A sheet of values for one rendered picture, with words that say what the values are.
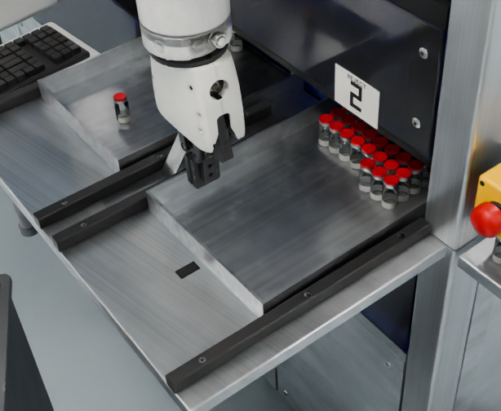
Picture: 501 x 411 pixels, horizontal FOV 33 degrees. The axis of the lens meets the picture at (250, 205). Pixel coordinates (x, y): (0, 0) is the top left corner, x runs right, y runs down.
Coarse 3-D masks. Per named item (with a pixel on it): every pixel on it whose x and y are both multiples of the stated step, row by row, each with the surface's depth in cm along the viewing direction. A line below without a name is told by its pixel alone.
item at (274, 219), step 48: (240, 144) 122; (288, 144) 126; (192, 192) 120; (240, 192) 119; (288, 192) 119; (336, 192) 118; (192, 240) 110; (240, 240) 113; (288, 240) 112; (336, 240) 112; (240, 288) 104; (288, 288) 102
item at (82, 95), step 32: (96, 64) 141; (128, 64) 144; (256, 64) 142; (64, 96) 138; (96, 96) 138; (128, 96) 138; (256, 96) 131; (96, 128) 132; (128, 128) 131; (160, 128) 131; (128, 160) 122
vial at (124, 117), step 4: (124, 100) 130; (116, 104) 130; (120, 104) 130; (124, 104) 130; (128, 104) 131; (116, 108) 131; (120, 108) 130; (124, 108) 130; (128, 108) 131; (120, 112) 131; (124, 112) 131; (128, 112) 131; (120, 116) 131; (124, 116) 131; (128, 116) 132; (120, 120) 132; (124, 120) 132; (128, 120) 132
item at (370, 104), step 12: (336, 72) 112; (348, 72) 110; (336, 84) 114; (348, 84) 111; (360, 84) 109; (336, 96) 115; (348, 96) 113; (372, 96) 108; (348, 108) 114; (372, 108) 109; (372, 120) 111
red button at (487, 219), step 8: (480, 208) 96; (488, 208) 96; (496, 208) 96; (472, 216) 97; (480, 216) 96; (488, 216) 95; (496, 216) 95; (472, 224) 98; (480, 224) 96; (488, 224) 95; (496, 224) 95; (480, 232) 97; (488, 232) 96; (496, 232) 96
